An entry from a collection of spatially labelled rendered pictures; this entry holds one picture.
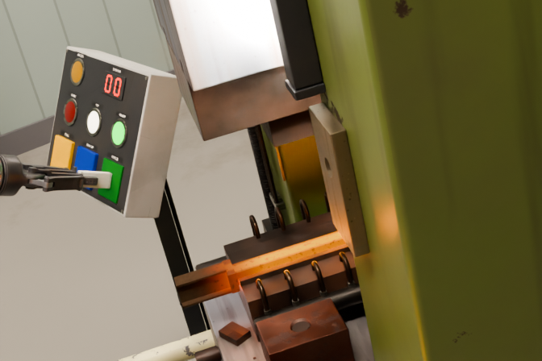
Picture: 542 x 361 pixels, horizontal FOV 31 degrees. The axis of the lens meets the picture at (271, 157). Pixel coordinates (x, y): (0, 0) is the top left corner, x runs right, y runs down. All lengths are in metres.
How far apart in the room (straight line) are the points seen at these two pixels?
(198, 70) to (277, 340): 0.42
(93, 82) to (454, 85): 1.17
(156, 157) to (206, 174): 2.19
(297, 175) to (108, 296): 1.86
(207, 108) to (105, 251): 2.45
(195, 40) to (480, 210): 0.44
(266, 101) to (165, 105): 0.55
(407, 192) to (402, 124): 0.08
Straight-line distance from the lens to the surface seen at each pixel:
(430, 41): 0.94
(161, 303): 3.36
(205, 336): 2.06
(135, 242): 3.74
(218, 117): 1.35
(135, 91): 1.89
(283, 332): 1.44
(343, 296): 1.51
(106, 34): 4.77
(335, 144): 1.11
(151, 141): 1.88
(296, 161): 1.70
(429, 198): 1.00
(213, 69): 1.27
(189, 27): 1.25
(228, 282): 1.56
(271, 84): 1.35
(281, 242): 1.62
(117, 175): 1.91
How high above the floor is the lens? 1.85
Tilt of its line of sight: 27 degrees down
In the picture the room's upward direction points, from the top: 13 degrees counter-clockwise
